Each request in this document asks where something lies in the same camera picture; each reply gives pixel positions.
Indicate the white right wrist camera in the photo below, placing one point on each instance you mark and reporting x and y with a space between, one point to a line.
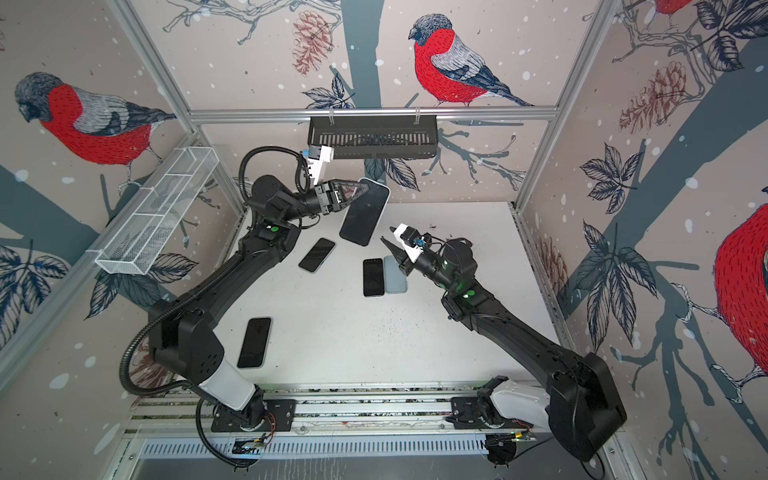
411 241

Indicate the light blue case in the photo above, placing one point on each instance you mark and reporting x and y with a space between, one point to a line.
395 281

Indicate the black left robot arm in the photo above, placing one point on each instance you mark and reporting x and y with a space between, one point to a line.
183 339

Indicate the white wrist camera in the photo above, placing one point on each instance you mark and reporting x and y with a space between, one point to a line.
411 241
318 158

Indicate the black wire basket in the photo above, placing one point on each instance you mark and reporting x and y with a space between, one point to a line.
376 137

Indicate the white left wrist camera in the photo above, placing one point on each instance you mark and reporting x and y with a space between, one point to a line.
318 158

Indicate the bare black phone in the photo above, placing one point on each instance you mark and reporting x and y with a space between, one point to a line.
373 277

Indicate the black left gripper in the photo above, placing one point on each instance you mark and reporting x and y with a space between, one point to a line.
327 198

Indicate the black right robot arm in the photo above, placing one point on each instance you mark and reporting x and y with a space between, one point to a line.
585 409

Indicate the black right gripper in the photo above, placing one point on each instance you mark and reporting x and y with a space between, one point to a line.
403 259

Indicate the aluminium mounting rail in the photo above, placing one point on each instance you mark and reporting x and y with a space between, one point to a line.
353 409

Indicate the white mesh tray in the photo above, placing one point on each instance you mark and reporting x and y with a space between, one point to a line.
162 205

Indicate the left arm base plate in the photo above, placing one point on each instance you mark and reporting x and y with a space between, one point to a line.
261 416

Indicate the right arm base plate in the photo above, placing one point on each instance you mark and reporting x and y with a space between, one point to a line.
473 413

